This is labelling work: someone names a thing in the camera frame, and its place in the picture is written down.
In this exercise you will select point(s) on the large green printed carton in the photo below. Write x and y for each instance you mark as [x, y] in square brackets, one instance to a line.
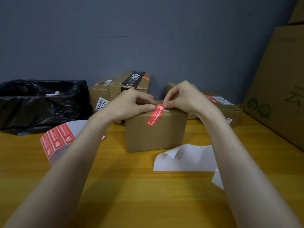
[297, 11]
[278, 78]

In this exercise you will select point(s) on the white barcode label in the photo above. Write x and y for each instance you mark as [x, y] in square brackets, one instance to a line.
[222, 100]

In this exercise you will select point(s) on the small brown cardboard box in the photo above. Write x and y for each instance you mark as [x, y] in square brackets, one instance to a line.
[166, 132]
[99, 92]
[170, 87]

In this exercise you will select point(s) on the white backing paper strip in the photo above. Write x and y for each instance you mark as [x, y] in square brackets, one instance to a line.
[190, 159]

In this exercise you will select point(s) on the person's right hand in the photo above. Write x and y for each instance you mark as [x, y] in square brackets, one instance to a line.
[190, 99]

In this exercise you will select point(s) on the person's right forearm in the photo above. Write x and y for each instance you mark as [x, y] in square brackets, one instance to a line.
[251, 178]

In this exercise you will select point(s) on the white printed price label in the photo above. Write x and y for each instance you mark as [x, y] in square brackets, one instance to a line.
[102, 103]

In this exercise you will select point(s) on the person's left forearm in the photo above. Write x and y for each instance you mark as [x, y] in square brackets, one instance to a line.
[54, 178]

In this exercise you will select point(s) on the red sticker label strip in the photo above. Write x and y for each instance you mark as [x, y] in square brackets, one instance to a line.
[57, 137]

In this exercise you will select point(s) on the black plastic trash bag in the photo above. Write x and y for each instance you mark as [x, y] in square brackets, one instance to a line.
[40, 113]

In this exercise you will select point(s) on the person's left hand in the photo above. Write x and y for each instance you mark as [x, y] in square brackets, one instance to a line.
[123, 106]

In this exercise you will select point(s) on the long brown cardboard box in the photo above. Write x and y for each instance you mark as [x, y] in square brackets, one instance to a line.
[232, 112]

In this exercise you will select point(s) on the box with black tape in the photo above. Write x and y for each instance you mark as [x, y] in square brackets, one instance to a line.
[116, 89]

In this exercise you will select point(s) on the white end label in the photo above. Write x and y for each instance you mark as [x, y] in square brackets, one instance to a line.
[228, 120]

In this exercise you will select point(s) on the new red sticker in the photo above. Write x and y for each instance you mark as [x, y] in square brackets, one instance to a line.
[211, 98]

